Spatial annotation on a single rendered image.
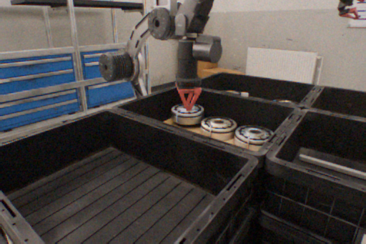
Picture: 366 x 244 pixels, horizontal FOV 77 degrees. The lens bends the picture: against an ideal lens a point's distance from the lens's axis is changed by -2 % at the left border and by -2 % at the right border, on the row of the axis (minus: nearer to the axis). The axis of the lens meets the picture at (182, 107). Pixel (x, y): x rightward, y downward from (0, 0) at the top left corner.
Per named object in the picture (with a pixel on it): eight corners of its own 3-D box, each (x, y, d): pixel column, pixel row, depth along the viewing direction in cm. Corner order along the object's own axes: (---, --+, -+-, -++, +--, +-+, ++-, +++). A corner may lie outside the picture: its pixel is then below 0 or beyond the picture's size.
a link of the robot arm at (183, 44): (187, 36, 70) (174, 36, 66) (206, 37, 66) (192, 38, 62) (187, 59, 73) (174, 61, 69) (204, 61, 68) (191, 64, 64)
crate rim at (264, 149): (109, 116, 61) (108, 107, 61) (179, 91, 84) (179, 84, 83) (260, 170, 39) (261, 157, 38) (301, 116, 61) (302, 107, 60)
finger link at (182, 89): (196, 104, 77) (197, 76, 74) (201, 112, 70) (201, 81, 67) (176, 105, 76) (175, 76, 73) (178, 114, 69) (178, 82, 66)
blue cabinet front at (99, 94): (87, 107, 241) (80, 52, 222) (143, 93, 290) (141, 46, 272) (88, 108, 239) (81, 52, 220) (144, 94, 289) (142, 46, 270)
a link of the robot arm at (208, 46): (196, 17, 70) (176, 13, 64) (229, 17, 62) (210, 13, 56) (193, 58, 73) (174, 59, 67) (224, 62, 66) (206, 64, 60)
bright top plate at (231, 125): (194, 127, 67) (194, 124, 67) (210, 115, 75) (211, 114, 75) (228, 135, 62) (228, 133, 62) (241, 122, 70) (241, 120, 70)
